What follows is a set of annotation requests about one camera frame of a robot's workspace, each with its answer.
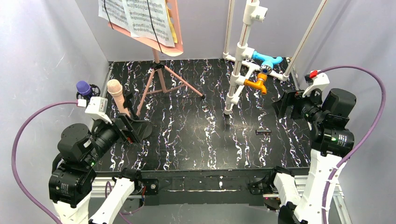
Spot pink microphone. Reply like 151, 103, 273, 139
107, 79, 130, 117

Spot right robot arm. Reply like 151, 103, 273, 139
272, 88, 356, 224

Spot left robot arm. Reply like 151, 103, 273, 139
49, 96, 153, 224

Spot orange faucet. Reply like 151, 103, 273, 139
243, 73, 268, 95

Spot small black comb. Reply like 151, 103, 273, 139
255, 130, 272, 136

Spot black tripod mic stand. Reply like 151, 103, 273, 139
76, 84, 101, 101

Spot blue faucet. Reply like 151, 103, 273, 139
251, 51, 283, 75

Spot purple microphone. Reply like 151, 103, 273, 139
76, 81, 92, 97

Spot pink music stand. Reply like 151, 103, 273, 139
108, 0, 205, 115

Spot sheet music pages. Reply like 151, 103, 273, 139
98, 0, 178, 47

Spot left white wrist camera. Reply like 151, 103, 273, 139
77, 97, 112, 124

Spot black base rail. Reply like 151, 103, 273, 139
141, 168, 280, 206

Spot white pvc pipe frame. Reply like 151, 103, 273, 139
223, 0, 327, 116

